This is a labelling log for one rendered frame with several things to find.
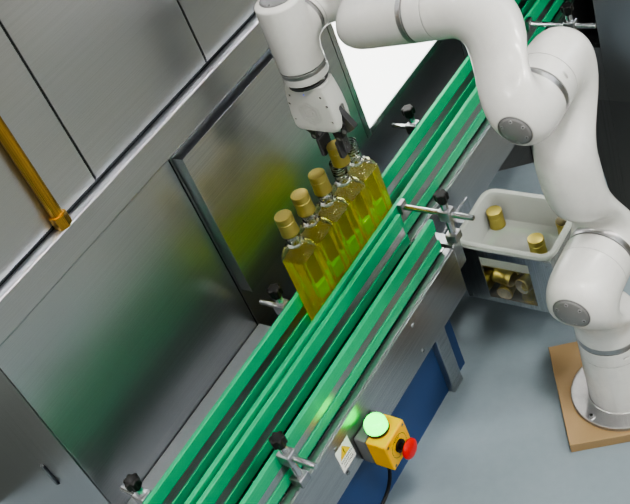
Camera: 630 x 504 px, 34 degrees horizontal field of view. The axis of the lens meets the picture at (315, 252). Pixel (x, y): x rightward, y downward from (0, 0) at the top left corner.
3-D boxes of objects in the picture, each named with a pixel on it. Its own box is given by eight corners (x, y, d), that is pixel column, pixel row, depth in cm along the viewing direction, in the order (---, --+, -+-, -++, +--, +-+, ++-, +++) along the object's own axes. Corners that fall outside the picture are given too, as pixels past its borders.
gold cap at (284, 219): (300, 224, 186) (292, 206, 183) (299, 236, 183) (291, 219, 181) (282, 228, 187) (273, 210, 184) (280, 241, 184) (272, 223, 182)
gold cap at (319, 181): (320, 183, 193) (313, 165, 190) (335, 185, 191) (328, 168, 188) (311, 195, 191) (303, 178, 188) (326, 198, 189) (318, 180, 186)
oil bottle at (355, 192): (369, 246, 212) (338, 169, 198) (392, 250, 209) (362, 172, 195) (356, 265, 209) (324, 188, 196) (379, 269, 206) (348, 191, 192)
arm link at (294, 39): (296, 44, 182) (270, 75, 177) (271, -20, 173) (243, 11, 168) (335, 46, 177) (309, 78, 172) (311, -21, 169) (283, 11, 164)
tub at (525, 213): (493, 215, 225) (485, 186, 220) (590, 230, 212) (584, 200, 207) (459, 270, 216) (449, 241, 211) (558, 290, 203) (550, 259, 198)
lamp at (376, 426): (373, 416, 187) (368, 406, 185) (394, 422, 184) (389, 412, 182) (361, 435, 184) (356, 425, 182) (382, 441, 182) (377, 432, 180)
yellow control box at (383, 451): (382, 432, 193) (371, 409, 188) (415, 443, 188) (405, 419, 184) (364, 462, 189) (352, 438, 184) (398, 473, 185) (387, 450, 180)
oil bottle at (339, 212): (355, 265, 209) (323, 188, 196) (378, 270, 206) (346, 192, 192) (341, 284, 206) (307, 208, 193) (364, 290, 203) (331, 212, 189)
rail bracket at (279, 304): (279, 320, 205) (256, 275, 197) (306, 327, 201) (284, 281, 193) (269, 335, 203) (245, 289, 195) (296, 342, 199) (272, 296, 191)
